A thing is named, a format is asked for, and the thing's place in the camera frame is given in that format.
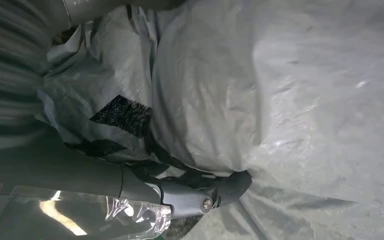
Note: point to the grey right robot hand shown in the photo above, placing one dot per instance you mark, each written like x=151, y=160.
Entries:
x=185, y=198

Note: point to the clear plastic film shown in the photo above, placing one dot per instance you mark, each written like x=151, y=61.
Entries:
x=79, y=218

